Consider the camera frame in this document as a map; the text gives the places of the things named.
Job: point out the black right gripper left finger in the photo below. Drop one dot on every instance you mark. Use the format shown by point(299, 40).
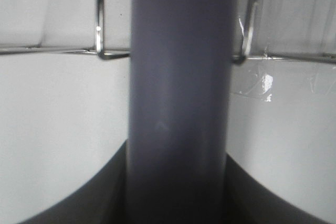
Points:
point(100, 200)

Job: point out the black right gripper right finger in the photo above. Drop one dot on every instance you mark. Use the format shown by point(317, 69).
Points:
point(292, 195)

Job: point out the metal wire rack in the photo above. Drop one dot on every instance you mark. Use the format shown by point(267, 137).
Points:
point(104, 53)

